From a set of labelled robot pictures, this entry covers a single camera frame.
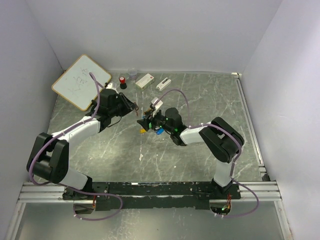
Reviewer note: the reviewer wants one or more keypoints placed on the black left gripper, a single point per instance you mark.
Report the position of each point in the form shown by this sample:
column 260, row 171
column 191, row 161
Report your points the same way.
column 130, row 106

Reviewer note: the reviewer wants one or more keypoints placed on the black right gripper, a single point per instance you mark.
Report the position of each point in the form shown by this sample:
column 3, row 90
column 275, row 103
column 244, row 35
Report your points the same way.
column 144, row 123

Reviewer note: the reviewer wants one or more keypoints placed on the blue key tag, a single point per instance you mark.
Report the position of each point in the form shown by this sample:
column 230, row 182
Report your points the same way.
column 159, row 131

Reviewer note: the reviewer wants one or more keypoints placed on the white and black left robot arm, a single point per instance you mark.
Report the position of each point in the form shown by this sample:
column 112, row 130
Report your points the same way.
column 49, row 158

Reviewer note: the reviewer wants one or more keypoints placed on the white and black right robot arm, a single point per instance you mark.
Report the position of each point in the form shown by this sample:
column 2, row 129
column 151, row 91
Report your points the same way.
column 224, row 142

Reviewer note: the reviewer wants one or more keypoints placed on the yellow key tag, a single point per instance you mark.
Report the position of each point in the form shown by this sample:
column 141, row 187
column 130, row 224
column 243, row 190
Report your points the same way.
column 142, row 131

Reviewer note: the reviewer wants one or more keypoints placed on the red and black stamp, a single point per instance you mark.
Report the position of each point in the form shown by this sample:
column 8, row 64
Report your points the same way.
column 123, row 84

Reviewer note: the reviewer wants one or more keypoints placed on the white and red cardboard box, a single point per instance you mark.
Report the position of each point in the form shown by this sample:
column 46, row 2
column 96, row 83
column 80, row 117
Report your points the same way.
column 145, row 81

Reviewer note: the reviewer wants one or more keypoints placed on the clear plastic cup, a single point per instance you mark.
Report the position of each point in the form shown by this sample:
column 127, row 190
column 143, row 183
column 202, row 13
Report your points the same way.
column 132, row 73

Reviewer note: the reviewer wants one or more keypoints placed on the white rectangular device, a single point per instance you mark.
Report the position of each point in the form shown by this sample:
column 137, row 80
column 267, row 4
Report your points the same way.
column 163, row 84

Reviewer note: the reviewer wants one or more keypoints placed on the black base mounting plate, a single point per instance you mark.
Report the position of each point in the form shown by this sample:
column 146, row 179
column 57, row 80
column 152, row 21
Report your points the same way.
column 149, row 195

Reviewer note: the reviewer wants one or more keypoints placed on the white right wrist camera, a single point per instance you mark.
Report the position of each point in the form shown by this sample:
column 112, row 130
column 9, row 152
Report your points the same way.
column 156, row 103

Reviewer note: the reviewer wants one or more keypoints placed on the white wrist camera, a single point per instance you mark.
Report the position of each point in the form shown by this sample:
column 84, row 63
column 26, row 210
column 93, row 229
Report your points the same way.
column 111, row 85
column 156, row 103

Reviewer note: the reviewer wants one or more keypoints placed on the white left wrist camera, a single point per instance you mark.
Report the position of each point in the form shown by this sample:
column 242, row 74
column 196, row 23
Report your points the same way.
column 111, row 85

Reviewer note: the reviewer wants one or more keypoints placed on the white board with wooden frame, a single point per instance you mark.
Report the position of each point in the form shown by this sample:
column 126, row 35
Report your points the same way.
column 76, row 85

